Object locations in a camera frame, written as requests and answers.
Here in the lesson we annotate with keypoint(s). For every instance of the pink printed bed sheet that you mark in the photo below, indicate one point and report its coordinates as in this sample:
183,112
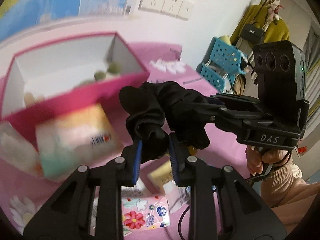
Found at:
220,157

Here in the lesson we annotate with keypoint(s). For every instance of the floral tissue packet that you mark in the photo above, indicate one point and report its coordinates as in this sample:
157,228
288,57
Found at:
145,212

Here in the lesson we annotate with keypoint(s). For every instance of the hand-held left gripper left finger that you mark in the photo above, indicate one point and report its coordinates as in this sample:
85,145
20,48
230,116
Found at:
138,161

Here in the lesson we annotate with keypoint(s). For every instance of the black hanging bag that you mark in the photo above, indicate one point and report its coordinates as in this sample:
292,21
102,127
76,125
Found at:
252,33

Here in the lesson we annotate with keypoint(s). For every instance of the clear white plastic packet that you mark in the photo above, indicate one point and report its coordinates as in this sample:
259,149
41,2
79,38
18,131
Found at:
175,195

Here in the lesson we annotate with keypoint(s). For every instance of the green round puff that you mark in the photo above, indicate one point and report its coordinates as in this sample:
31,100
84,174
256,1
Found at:
114,68
99,75

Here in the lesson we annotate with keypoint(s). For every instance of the black cloth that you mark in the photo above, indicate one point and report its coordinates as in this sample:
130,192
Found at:
150,100

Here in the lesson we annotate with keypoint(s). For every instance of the pastel tissue pack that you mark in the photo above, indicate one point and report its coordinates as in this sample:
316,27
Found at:
75,140

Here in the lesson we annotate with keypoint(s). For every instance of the pink cardboard box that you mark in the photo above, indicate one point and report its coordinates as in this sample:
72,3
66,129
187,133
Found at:
75,97

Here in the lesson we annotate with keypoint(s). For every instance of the white printed tissue packet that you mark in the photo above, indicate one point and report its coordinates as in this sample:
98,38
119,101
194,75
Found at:
135,190

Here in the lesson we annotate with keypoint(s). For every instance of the yellow hanging garment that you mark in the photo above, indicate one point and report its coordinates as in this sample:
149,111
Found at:
275,32

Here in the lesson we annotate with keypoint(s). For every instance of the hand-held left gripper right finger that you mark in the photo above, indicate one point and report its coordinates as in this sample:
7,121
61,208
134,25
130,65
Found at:
174,160

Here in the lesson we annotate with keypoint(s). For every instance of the person's right forearm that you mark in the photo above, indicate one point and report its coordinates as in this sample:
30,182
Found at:
295,195

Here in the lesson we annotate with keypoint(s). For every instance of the blue plastic basket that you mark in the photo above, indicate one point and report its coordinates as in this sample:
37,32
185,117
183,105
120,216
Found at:
215,77
225,55

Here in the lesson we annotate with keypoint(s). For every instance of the white soft pack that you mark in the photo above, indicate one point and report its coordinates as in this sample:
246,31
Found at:
15,150

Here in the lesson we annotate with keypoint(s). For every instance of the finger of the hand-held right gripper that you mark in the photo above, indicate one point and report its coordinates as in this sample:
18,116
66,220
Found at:
235,99
215,116

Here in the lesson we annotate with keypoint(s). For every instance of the gold tissue pack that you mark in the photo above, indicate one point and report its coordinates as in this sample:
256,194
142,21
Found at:
160,175

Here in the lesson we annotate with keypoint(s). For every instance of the person's right hand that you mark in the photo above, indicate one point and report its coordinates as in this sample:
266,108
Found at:
272,158

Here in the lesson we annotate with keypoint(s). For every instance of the grey curtain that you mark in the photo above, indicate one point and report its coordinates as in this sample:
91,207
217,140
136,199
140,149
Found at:
312,75

